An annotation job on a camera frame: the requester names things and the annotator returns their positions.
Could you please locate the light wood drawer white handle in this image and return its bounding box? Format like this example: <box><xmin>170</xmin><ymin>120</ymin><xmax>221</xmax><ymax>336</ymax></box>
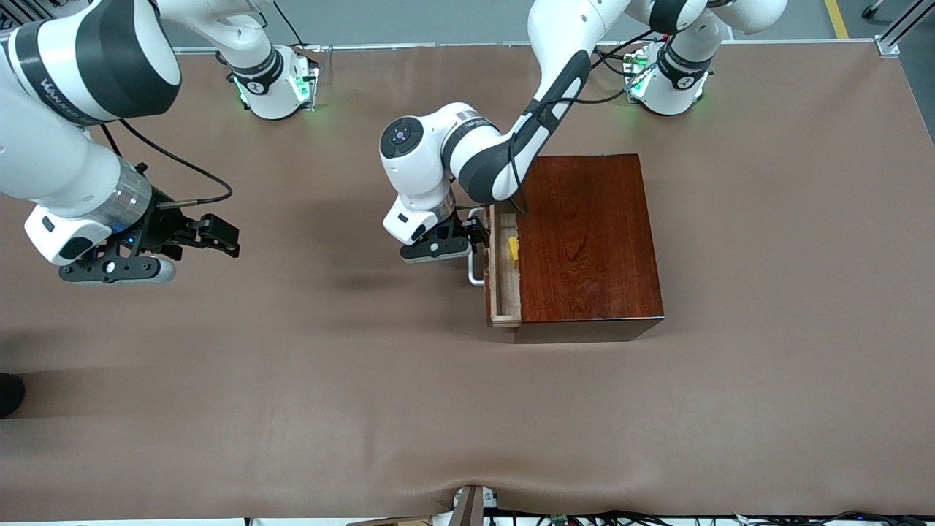
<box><xmin>467</xmin><ymin>203</ymin><xmax>524</xmax><ymax>328</ymax></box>

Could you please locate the black left arm base cable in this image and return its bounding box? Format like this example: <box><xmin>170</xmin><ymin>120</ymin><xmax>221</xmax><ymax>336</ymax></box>
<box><xmin>593</xmin><ymin>44</ymin><xmax>644</xmax><ymax>80</ymax></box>

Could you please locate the brown table cover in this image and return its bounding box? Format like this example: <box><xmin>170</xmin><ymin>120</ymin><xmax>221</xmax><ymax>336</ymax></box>
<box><xmin>0</xmin><ymin>40</ymin><xmax>935</xmax><ymax>521</ymax></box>

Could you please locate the black rounded object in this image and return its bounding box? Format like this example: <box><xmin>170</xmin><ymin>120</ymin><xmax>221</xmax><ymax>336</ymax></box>
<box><xmin>0</xmin><ymin>373</ymin><xmax>27</xmax><ymax>419</ymax></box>

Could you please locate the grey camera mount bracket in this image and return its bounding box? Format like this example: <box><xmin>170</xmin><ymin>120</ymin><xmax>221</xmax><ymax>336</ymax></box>
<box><xmin>446</xmin><ymin>485</ymin><xmax>499</xmax><ymax>526</ymax></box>

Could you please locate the aluminium frame post with bracket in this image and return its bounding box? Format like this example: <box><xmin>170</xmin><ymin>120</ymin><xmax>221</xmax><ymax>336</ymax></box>
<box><xmin>875</xmin><ymin>0</ymin><xmax>935</xmax><ymax>58</ymax></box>

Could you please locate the dark brown wooden cabinet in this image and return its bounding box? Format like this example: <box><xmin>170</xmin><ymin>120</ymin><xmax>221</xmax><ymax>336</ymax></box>
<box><xmin>511</xmin><ymin>153</ymin><xmax>666</xmax><ymax>345</ymax></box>

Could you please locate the black right arm base cable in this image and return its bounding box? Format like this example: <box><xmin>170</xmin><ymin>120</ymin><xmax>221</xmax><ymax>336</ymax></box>
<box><xmin>273</xmin><ymin>0</ymin><xmax>308</xmax><ymax>48</ymax></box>

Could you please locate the black arm base cable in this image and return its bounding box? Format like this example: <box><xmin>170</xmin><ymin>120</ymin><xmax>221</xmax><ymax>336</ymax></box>
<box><xmin>273</xmin><ymin>0</ymin><xmax>308</xmax><ymax>48</ymax></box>
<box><xmin>593</xmin><ymin>44</ymin><xmax>644</xmax><ymax>80</ymax></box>

